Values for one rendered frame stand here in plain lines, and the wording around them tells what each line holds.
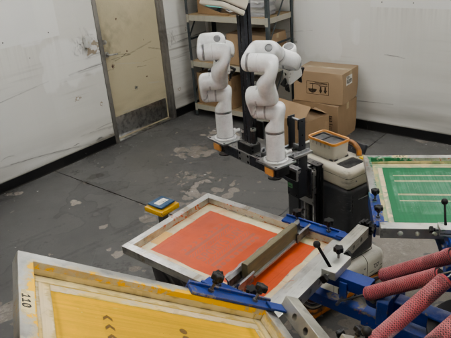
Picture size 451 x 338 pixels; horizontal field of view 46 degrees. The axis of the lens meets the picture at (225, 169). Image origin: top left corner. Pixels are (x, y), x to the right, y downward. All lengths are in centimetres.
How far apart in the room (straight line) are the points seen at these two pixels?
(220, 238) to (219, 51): 93
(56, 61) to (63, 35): 27
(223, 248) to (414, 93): 390
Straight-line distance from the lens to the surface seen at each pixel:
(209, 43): 273
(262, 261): 213
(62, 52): 575
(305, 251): 230
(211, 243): 238
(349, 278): 201
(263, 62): 237
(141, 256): 232
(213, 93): 289
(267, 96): 244
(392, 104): 600
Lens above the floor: 225
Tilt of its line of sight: 25 degrees down
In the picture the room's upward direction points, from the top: 5 degrees counter-clockwise
